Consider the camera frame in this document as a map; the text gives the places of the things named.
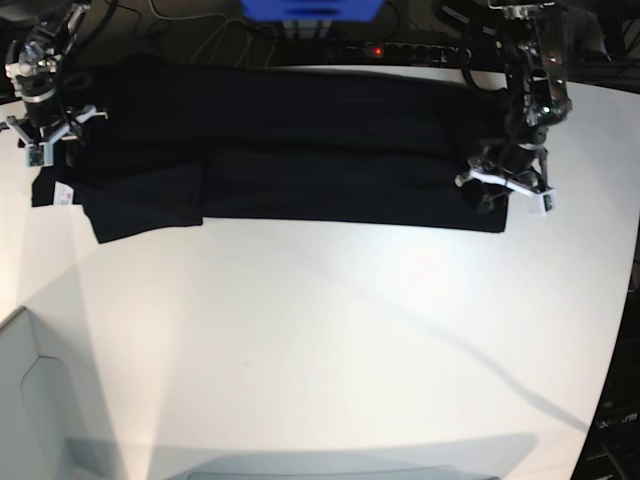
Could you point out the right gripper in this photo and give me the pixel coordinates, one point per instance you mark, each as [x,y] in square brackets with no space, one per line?
[34,71]

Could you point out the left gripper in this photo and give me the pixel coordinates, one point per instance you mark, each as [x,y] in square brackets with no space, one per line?
[519,152]

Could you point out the black T-shirt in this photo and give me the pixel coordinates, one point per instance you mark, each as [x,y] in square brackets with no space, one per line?
[180,144]

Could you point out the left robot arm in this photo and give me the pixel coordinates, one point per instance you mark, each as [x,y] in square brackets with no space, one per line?
[531,40]

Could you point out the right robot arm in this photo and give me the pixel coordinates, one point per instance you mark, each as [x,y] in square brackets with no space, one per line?
[52,23]

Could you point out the white garment label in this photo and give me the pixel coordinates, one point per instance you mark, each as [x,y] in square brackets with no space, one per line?
[63,195]

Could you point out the black power strip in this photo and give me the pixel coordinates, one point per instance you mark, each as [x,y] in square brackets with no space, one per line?
[395,54]

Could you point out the blue box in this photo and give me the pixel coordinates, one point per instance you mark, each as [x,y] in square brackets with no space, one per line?
[340,10]

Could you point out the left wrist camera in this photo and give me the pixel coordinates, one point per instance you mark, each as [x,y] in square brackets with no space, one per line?
[540,204]

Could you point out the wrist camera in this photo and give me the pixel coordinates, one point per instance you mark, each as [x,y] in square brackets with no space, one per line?
[540,204]
[40,155]

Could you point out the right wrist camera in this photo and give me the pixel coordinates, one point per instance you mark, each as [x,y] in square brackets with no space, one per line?
[40,155]

